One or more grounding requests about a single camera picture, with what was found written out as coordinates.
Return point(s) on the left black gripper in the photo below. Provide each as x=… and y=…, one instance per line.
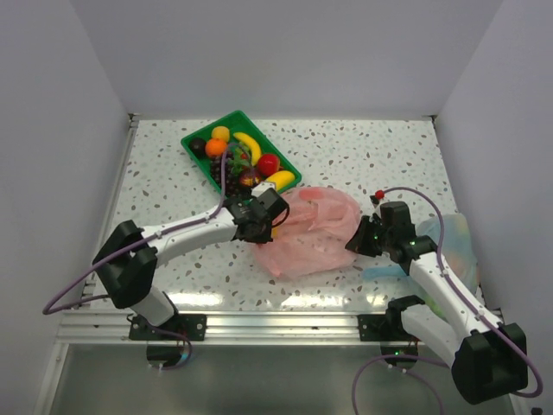
x=263, y=238

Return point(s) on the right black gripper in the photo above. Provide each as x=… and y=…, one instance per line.
x=358, y=242

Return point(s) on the dark purple grape bunch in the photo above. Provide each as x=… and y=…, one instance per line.
x=226, y=174

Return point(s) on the dark red strawberry fruit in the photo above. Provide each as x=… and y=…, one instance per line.
x=250, y=178

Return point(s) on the yellow mango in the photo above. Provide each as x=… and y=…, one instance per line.
x=281, y=180

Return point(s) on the red apple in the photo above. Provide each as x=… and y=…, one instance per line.
x=268, y=164

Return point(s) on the green grape bunch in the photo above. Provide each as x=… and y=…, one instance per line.
x=239, y=158

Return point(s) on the pink plastic bag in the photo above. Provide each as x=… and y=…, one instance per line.
x=313, y=238

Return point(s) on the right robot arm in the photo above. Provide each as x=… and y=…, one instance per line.
x=484, y=355

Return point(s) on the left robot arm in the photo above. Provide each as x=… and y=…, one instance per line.
x=126, y=263

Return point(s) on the blue plastic bag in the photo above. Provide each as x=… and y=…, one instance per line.
x=458, y=251

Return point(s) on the small yellow orange fruit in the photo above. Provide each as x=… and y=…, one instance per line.
x=221, y=133

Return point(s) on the yellow banana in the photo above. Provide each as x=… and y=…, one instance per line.
x=251, y=144

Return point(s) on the dark purple plum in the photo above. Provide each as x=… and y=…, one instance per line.
x=197, y=145

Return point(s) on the green plastic tray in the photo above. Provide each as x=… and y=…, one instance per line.
x=237, y=121

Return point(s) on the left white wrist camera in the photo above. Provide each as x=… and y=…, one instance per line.
x=261, y=188

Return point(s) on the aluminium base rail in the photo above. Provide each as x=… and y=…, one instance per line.
x=279, y=328

